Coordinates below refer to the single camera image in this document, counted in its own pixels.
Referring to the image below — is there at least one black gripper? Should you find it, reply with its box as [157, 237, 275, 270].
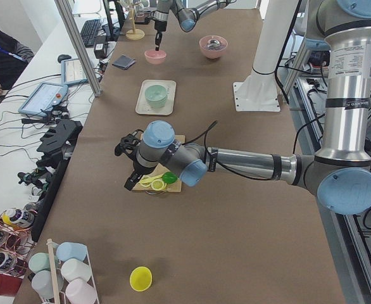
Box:
[115, 129, 143, 191]
[154, 32, 163, 51]

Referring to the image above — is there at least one small pink bowl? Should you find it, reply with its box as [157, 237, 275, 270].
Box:
[144, 49, 167, 65]

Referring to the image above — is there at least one green bowl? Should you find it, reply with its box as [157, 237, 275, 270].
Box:
[144, 85, 168, 108]

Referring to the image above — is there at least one metal object in bowl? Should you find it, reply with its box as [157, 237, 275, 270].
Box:
[204, 39, 224, 51]

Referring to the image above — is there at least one large pink bowl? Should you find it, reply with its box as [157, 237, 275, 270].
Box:
[199, 35, 228, 59]

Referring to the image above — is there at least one yellow plastic knife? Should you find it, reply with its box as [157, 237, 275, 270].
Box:
[138, 174, 163, 187]

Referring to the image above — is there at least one front lemon slice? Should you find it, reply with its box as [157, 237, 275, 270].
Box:
[151, 179, 167, 191]

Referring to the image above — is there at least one dark wooden tray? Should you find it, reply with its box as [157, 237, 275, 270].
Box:
[135, 10, 153, 25]

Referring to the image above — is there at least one grey folded cloth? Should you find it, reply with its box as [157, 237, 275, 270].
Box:
[112, 55, 136, 70]

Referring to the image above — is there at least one green lime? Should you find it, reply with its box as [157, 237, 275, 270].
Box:
[161, 172, 178, 184]

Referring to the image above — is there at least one wooden cutting board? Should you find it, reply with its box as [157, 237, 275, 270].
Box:
[130, 135, 186, 193]

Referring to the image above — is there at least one cream plastic tray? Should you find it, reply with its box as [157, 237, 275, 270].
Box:
[135, 80, 177, 116]

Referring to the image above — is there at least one black power adapter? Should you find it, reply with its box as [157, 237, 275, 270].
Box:
[93, 42, 108, 59]

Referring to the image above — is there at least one black keyboard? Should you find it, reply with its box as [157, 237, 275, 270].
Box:
[80, 19, 102, 48]

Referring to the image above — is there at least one black plastic stand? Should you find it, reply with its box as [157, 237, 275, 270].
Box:
[31, 119, 83, 243]

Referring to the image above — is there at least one far teach pendant tablet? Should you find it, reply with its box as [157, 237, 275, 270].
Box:
[61, 58, 87, 86]

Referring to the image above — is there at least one teach pendant tablet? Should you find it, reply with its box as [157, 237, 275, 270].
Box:
[61, 58, 87, 86]
[18, 82, 68, 117]

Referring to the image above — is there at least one blue cup on rack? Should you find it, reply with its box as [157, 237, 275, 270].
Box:
[56, 242, 87, 262]

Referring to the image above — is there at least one computer mouse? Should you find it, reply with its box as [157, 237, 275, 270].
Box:
[57, 54, 72, 63]

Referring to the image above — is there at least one yellow plastic cup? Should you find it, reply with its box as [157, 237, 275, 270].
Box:
[129, 266, 153, 292]

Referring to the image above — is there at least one white cup on rack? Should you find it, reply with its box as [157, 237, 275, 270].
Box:
[61, 258, 92, 282]

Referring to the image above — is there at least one yellow paint bottle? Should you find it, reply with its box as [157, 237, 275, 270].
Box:
[2, 208, 35, 229]

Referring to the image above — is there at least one near teach pendant tablet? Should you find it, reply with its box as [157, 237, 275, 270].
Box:
[18, 82, 68, 117]

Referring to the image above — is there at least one green cup on rack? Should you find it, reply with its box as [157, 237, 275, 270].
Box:
[28, 253, 51, 274]

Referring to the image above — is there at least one pink cup on rack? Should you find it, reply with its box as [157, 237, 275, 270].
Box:
[65, 278, 97, 304]

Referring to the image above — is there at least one grey cup on rack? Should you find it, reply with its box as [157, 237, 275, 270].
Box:
[31, 270, 54, 299]

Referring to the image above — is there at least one white paint bottle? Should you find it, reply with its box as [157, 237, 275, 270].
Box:
[0, 251, 16, 273]

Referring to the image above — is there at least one seated person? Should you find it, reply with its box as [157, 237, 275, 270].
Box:
[0, 30, 34, 96]

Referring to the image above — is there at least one red container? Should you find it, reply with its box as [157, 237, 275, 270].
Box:
[0, 274, 22, 296]

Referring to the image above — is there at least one aluminium frame post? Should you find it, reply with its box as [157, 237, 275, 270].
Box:
[54, 0, 101, 97]

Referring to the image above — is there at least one wooden rack post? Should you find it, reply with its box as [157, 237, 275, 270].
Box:
[46, 239, 61, 304]

